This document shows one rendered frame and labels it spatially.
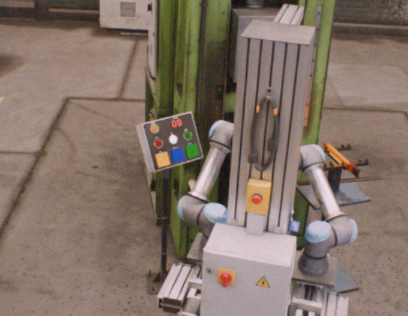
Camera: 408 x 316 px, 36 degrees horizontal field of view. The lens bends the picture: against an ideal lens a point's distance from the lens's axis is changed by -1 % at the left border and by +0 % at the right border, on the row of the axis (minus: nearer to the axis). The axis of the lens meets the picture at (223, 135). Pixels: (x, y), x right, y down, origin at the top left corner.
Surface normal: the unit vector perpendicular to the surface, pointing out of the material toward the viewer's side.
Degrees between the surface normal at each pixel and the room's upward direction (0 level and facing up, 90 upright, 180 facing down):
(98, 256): 0
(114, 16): 90
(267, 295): 90
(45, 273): 0
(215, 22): 90
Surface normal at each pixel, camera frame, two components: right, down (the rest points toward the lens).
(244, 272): -0.22, 0.41
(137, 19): 0.01, 0.44
